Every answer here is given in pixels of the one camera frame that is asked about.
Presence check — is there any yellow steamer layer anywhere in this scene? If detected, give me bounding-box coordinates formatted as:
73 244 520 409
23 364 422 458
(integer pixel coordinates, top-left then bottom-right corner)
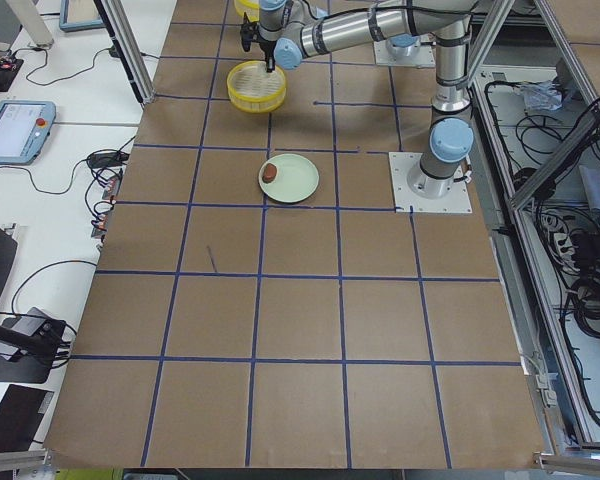
226 60 287 113
233 0 259 22

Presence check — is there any teach pendant tablet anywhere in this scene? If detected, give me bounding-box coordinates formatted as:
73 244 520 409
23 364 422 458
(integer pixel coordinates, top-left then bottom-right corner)
0 100 56 166

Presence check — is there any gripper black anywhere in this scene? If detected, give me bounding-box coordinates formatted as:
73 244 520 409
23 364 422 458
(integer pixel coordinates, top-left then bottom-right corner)
240 12 280 73

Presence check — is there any white table leg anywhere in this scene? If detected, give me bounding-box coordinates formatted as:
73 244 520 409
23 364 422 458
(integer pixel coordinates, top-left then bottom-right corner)
6 0 54 48

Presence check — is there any black laptop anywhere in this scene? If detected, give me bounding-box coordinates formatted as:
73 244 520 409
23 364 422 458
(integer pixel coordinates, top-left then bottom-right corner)
0 385 54 453

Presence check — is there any light green bowl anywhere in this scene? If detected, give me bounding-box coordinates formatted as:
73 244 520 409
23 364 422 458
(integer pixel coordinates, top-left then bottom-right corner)
257 153 320 204

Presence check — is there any aluminium frame rail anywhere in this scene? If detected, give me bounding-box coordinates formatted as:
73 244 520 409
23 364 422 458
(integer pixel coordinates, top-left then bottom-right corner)
94 0 155 106

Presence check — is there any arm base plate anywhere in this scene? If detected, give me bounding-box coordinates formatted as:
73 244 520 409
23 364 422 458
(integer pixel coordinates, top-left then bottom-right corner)
388 152 473 215
373 35 435 69

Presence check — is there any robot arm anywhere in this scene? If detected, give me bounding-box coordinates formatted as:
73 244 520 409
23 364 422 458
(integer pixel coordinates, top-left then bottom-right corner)
406 1 474 200
240 1 478 72

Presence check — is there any black camera stand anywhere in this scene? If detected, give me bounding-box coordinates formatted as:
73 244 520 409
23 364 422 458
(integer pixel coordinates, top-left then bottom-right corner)
0 308 68 384

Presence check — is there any brown bun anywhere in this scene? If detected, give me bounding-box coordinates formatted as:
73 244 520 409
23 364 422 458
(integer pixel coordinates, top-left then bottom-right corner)
261 163 278 184

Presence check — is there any floor cable bundle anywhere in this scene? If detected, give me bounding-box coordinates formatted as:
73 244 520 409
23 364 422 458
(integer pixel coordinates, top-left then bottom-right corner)
482 79 600 441

